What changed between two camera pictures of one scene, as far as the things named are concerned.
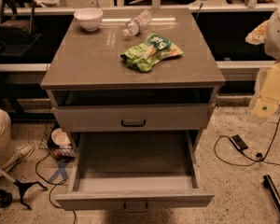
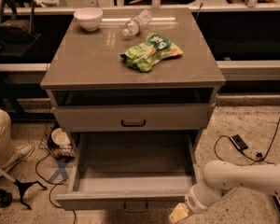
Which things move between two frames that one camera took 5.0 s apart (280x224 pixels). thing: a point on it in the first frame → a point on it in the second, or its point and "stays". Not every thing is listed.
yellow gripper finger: x=275 y=89 → x=198 y=198
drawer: x=190 y=118 stays
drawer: x=133 y=172 stays
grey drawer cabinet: x=91 y=90 stays
